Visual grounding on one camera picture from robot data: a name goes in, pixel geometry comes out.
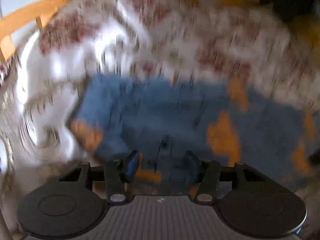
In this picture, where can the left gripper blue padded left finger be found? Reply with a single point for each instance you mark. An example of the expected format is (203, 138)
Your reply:
(119, 173)

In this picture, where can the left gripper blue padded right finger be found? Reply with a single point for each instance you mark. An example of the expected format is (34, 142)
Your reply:
(204, 178)

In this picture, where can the blue pants with orange patches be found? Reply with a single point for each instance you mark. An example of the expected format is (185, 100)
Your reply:
(222, 121)

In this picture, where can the floral white bedspread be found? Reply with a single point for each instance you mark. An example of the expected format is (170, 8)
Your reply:
(52, 188)

